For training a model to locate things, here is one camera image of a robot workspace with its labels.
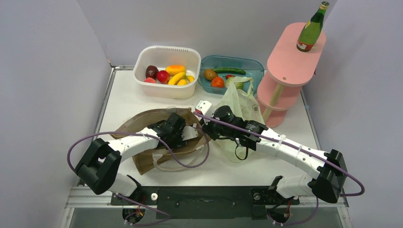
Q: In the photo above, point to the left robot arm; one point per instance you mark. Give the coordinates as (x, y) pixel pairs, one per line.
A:
(98, 167)

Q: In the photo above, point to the white plastic basin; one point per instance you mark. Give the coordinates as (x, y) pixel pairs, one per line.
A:
(162, 57)

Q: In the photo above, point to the green plastic grocery bag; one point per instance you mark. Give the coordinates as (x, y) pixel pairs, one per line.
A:
(244, 105)

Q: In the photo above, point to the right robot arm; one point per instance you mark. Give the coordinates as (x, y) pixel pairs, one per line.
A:
(324, 172)

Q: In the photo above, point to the green cucumber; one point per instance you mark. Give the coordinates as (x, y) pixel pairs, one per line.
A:
(229, 70)

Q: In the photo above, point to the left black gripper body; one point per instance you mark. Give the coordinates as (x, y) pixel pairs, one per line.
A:
(177, 141)

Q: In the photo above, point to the red tomato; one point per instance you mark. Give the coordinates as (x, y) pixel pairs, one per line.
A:
(163, 77)

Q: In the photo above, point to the orange fruit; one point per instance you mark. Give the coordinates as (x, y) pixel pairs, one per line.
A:
(218, 82)

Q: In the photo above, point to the dark red fruit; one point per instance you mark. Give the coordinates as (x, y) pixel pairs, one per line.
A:
(151, 72)

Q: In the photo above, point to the yellow banana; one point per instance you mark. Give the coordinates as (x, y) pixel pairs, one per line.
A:
(176, 78)

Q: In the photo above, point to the green glass bottle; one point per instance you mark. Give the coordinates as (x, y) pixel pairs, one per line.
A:
(312, 29)

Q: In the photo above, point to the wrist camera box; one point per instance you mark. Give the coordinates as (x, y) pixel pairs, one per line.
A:
(190, 132)
(205, 108)

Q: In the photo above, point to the pink three-tier shelf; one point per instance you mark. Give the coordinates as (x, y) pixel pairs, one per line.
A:
(288, 70)

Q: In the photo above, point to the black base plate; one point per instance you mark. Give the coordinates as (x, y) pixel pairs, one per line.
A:
(209, 202)

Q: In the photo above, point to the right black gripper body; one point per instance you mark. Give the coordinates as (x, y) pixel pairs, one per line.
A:
(215, 130)

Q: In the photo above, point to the yellow orange mango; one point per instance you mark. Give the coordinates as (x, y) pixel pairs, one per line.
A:
(174, 69)

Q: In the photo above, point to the pink peach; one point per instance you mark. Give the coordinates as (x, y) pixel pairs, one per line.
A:
(150, 80)

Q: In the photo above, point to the teal plastic tray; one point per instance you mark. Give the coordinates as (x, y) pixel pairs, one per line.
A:
(253, 69)

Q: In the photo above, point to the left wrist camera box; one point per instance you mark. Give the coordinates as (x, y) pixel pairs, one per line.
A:
(190, 132)

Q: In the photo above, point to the aluminium table rail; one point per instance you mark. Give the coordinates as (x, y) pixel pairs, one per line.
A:
(114, 69)

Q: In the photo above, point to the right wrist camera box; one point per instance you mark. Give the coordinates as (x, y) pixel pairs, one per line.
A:
(205, 108)

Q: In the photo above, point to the brown potato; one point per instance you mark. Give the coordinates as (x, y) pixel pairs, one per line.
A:
(209, 74)

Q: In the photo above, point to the brown paper tote bag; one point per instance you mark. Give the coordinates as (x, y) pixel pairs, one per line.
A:
(136, 141)

